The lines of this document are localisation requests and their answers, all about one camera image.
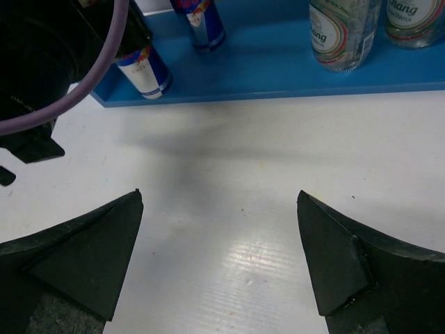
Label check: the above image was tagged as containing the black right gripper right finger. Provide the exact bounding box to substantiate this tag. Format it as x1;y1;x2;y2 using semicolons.
297;191;444;333

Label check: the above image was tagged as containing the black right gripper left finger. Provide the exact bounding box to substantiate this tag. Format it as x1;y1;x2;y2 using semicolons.
1;190;143;333

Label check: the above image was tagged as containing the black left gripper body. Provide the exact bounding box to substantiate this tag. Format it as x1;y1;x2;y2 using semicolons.
0;0;154;84

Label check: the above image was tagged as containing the Red Bull can front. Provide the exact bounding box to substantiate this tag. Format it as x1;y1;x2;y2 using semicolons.
115;45;172;100

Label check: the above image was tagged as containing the red bull can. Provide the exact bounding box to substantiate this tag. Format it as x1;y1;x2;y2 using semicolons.
115;45;172;100
170;0;226;53

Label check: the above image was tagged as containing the blue and yellow shelf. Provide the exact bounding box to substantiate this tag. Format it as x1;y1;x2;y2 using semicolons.
89;0;445;109

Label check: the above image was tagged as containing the clear glass bottle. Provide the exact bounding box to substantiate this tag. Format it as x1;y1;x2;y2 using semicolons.
385;0;444;49
309;0;382;73

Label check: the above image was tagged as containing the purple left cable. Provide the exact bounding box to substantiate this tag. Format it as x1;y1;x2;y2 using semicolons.
0;0;129;137

